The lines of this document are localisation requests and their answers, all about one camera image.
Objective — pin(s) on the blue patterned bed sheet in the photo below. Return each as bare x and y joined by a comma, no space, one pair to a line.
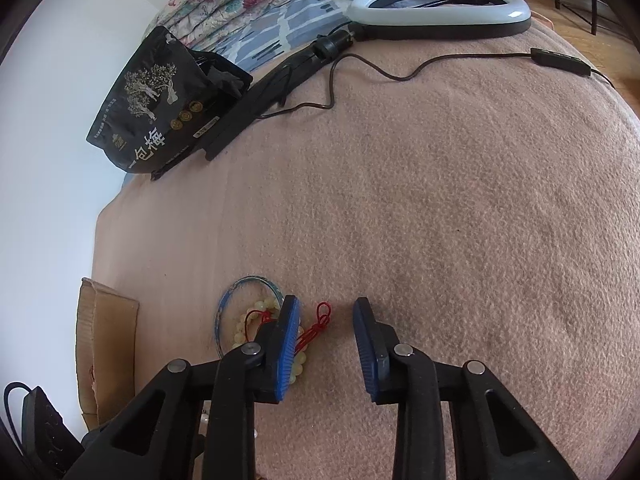
295,20

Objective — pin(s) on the cardboard box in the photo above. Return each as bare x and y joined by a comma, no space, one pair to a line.
107,340

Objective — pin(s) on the blue bangle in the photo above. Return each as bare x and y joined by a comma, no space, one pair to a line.
222,305

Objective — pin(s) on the black printed bag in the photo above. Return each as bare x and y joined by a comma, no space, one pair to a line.
150,85

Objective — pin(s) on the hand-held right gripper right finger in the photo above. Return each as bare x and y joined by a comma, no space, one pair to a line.
362,350

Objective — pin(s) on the black power strip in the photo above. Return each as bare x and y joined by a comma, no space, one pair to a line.
42,425

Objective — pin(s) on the black folded tripod stand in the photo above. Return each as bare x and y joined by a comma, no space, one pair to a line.
260,95

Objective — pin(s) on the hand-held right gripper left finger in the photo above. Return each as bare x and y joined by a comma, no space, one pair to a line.
287,350

